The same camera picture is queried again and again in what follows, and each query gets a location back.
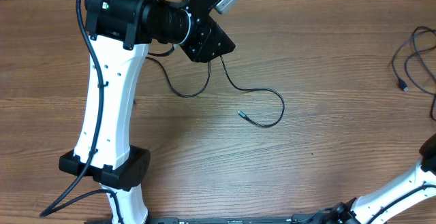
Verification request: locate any black braided usb cable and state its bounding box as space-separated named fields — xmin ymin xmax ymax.
xmin=146 ymin=55 xmax=285 ymax=129

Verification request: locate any black cable bundle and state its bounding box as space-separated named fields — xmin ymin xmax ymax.
xmin=390 ymin=25 xmax=436 ymax=121

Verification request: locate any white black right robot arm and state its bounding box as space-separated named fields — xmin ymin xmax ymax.
xmin=322 ymin=138 xmax=435 ymax=223

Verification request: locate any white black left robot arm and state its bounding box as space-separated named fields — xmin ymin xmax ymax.
xmin=59 ymin=0 xmax=236 ymax=223

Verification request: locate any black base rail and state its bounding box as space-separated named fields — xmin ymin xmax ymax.
xmin=84 ymin=213 xmax=328 ymax=224

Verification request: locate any black left camera cable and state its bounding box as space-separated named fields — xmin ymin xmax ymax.
xmin=39 ymin=0 xmax=123 ymax=224

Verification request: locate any black camera cable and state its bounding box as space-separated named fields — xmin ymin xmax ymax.
xmin=299 ymin=182 xmax=436 ymax=224
xmin=39 ymin=0 xmax=123 ymax=224

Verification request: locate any black right camera cable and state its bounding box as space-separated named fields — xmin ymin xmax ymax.
xmin=299 ymin=182 xmax=436 ymax=224

